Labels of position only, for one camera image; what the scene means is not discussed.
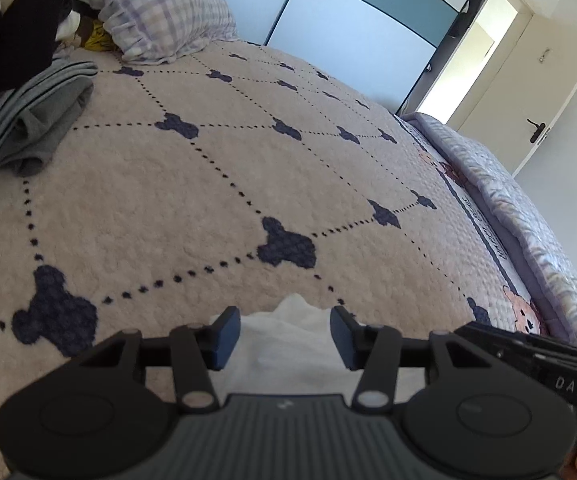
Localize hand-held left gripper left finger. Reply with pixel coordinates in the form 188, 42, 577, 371
76, 306, 242, 408

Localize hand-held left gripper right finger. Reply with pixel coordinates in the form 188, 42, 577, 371
329, 305, 492, 408

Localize cream room door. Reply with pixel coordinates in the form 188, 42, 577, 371
455, 12, 577, 179

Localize black door handle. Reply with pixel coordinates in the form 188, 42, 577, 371
525, 117, 552, 145

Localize plaid folded quilt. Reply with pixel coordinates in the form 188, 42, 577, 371
401, 112, 577, 352

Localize yellow cloth item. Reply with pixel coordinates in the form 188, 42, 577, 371
84, 20, 119, 54

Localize brown soft item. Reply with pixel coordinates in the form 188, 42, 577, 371
73, 12, 97, 49

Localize bear print bed blanket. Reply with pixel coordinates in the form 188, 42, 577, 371
0, 40, 552, 480

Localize white and teal wardrobe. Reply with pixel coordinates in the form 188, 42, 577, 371
183, 0, 510, 114

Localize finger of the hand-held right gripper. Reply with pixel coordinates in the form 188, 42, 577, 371
453, 322, 535, 362

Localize grey folded clothes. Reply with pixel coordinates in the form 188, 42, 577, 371
0, 57, 100, 177

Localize black and white garment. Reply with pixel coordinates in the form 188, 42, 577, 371
0, 0, 86, 107

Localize plaid pillow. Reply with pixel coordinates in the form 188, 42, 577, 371
76, 0, 240, 65

